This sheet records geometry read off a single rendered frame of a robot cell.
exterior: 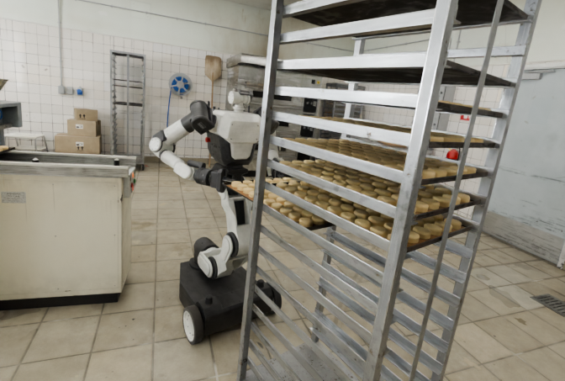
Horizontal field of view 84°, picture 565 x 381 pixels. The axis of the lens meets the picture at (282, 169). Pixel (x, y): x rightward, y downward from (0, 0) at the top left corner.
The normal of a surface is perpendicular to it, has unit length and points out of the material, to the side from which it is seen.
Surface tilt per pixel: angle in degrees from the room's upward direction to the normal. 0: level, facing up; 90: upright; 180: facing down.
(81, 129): 91
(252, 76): 90
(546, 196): 90
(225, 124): 85
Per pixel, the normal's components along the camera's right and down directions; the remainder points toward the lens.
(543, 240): -0.93, -0.03
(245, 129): 0.59, 0.24
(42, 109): 0.35, 0.24
